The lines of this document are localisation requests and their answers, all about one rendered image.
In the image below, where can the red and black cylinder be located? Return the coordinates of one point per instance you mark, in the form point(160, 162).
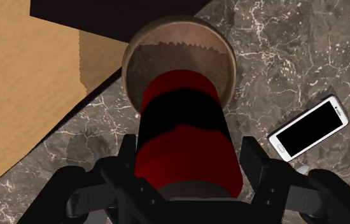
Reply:
point(187, 130)

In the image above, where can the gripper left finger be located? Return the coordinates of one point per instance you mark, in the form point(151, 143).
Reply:
point(113, 176)

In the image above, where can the white smartphone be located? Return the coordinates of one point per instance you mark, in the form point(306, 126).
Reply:
point(310, 127)

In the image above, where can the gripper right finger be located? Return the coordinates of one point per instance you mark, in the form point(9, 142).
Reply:
point(274, 183)

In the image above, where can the brown round bowl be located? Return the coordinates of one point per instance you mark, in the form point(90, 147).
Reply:
point(175, 56)

